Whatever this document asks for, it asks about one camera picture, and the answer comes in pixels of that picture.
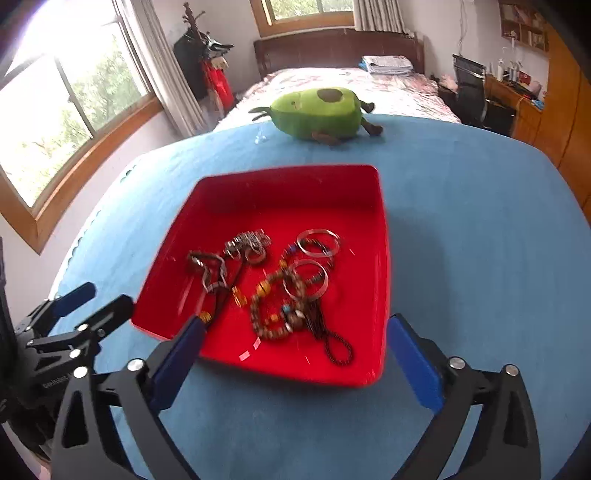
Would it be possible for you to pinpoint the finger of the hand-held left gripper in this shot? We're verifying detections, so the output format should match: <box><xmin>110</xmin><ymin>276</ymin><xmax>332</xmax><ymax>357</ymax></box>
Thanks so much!
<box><xmin>25</xmin><ymin>294</ymin><xmax>136</xmax><ymax>374</ymax></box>
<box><xmin>14</xmin><ymin>282</ymin><xmax>98</xmax><ymax>342</ymax></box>

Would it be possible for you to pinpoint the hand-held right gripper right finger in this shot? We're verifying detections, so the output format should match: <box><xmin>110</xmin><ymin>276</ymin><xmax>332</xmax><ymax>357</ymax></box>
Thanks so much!
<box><xmin>388</xmin><ymin>313</ymin><xmax>542</xmax><ymax>480</ymax></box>

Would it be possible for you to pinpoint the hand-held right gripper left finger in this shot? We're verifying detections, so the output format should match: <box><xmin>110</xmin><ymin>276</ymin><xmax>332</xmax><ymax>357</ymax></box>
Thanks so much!
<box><xmin>48</xmin><ymin>315</ymin><xmax>207</xmax><ymax>480</ymax></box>

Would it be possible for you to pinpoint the dark heart pendant necklace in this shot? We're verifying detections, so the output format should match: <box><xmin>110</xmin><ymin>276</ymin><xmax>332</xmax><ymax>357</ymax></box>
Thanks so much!
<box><xmin>196</xmin><ymin>258</ymin><xmax>250</xmax><ymax>330</ymax></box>

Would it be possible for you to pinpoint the silver ball chain necklace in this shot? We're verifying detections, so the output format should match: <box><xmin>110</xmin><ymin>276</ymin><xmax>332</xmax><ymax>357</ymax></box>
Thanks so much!
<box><xmin>186</xmin><ymin>249</ymin><xmax>230</xmax><ymax>296</ymax></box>

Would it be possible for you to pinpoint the silver bangle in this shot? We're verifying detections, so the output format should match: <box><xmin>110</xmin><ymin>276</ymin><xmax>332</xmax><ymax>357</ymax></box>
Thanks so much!
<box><xmin>295</xmin><ymin>229</ymin><xmax>343</xmax><ymax>258</ymax></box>
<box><xmin>281</xmin><ymin>259</ymin><xmax>329</xmax><ymax>299</ymax></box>

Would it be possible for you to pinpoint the red tin box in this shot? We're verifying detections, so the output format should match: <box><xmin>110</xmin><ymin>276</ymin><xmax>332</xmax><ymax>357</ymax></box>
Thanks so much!
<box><xmin>130</xmin><ymin>165</ymin><xmax>392</xmax><ymax>387</ymax></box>

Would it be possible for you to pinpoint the wooden framed side window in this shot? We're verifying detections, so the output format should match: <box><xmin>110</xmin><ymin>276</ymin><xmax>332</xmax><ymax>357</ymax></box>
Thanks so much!
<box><xmin>0</xmin><ymin>0</ymin><xmax>163</xmax><ymax>254</ymax></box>

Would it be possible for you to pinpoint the white striped curtain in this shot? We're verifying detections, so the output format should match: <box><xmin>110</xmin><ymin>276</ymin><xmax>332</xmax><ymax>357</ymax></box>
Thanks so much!
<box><xmin>113</xmin><ymin>0</ymin><xmax>208</xmax><ymax>138</ymax></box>

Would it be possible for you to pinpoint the red hanging garment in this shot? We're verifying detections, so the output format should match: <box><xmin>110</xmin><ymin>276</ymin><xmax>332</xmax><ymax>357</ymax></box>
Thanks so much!
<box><xmin>203</xmin><ymin>60</ymin><xmax>236</xmax><ymax>114</ymax></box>

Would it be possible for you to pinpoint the green avocado plush toy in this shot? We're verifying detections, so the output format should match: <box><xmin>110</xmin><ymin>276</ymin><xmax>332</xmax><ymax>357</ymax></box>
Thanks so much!
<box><xmin>248</xmin><ymin>88</ymin><xmax>386</xmax><ymax>147</ymax></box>

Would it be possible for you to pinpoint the coat rack with dark clothes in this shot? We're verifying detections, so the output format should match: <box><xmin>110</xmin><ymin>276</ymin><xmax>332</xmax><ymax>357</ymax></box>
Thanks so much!
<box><xmin>173</xmin><ymin>2</ymin><xmax>236</xmax><ymax>101</ymax></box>

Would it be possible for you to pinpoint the wooden desk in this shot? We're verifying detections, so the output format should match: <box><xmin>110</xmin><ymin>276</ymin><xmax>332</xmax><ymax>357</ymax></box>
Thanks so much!
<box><xmin>485</xmin><ymin>74</ymin><xmax>546</xmax><ymax>145</ymax></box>

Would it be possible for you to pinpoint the floral bedsheet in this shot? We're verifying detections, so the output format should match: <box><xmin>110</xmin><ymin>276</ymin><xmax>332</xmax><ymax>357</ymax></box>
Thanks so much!
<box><xmin>217</xmin><ymin>67</ymin><xmax>462</xmax><ymax>134</ymax></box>

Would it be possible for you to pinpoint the black office chair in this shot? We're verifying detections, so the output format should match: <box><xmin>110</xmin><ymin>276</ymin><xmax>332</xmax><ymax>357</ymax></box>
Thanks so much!
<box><xmin>451</xmin><ymin>54</ymin><xmax>491</xmax><ymax>128</ymax></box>

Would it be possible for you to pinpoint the folded grey blanket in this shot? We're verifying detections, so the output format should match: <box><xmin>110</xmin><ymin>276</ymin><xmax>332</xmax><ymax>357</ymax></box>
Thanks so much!
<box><xmin>360</xmin><ymin>55</ymin><xmax>414</xmax><ymax>76</ymax></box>

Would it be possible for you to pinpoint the wooden wardrobe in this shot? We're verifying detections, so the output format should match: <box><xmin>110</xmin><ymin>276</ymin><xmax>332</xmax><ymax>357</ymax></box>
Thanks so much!
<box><xmin>536</xmin><ymin>14</ymin><xmax>591</xmax><ymax>209</ymax></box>

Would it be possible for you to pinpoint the dark wooden headboard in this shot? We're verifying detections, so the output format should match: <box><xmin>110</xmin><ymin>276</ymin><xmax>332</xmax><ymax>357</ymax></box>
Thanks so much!
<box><xmin>253</xmin><ymin>32</ymin><xmax>426</xmax><ymax>80</ymax></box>

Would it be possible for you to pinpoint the grey patterned curtain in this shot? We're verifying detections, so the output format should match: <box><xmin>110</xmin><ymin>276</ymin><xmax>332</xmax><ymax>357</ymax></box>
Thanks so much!
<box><xmin>353</xmin><ymin>0</ymin><xmax>408</xmax><ymax>36</ymax></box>

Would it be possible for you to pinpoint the wooden framed end window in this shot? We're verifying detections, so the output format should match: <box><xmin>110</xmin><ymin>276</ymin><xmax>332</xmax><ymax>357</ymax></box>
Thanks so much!
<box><xmin>249</xmin><ymin>0</ymin><xmax>356</xmax><ymax>38</ymax></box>

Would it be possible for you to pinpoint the brown bead bracelet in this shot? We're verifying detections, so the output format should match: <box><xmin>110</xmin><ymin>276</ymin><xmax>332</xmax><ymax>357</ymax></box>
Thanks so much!
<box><xmin>249</xmin><ymin>270</ymin><xmax>308</xmax><ymax>343</ymax></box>

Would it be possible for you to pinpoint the black braided cord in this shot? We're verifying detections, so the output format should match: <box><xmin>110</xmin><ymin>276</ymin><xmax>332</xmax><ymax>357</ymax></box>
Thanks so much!
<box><xmin>305</xmin><ymin>295</ymin><xmax>355</xmax><ymax>367</ymax></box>

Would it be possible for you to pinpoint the wooden wall shelf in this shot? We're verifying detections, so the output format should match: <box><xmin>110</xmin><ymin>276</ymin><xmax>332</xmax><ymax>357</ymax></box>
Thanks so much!
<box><xmin>499</xmin><ymin>0</ymin><xmax>551</xmax><ymax>52</ymax></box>

